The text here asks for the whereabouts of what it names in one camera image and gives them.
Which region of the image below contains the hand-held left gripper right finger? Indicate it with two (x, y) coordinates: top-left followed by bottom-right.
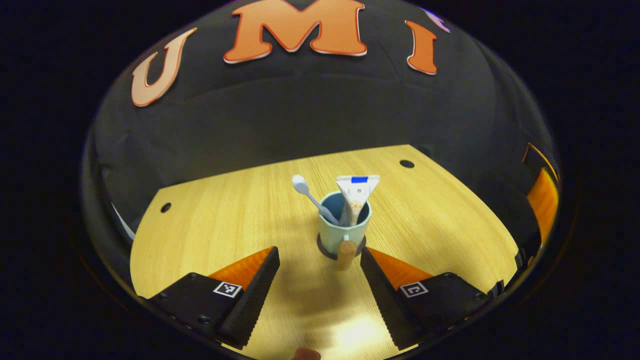
(360, 246), (488, 351)

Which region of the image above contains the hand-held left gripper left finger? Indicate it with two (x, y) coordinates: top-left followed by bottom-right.
(137, 246), (281, 351)

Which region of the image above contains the dark round coaster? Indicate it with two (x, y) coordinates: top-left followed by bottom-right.
(316, 234), (367, 261)

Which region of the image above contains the light blue cup wooden handle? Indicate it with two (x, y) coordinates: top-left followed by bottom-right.
(318, 191), (372, 272)

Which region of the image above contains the white toothpaste tube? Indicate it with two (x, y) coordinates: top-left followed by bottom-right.
(335, 175), (381, 227)

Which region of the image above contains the pale blue toothbrush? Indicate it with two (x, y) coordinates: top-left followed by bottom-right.
(292, 174), (341, 227)

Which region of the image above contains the wooden desktop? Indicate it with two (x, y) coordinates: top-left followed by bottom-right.
(130, 144), (520, 360)

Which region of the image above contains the black backdrop cloth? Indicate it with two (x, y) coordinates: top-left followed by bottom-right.
(82, 0), (561, 281)

